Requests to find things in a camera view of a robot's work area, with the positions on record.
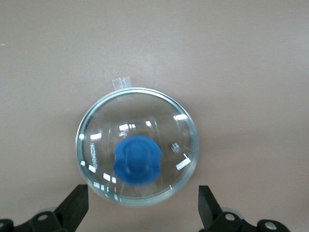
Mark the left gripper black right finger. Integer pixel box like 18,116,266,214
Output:
198,185,257,232

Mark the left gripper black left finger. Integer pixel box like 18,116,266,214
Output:
26,184,89,232

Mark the glass lid with blue knob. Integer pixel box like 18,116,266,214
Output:
75,87,200,208

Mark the clear tape piece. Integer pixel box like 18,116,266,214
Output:
112,76,133,89

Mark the table cover mat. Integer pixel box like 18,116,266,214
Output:
0,0,309,232

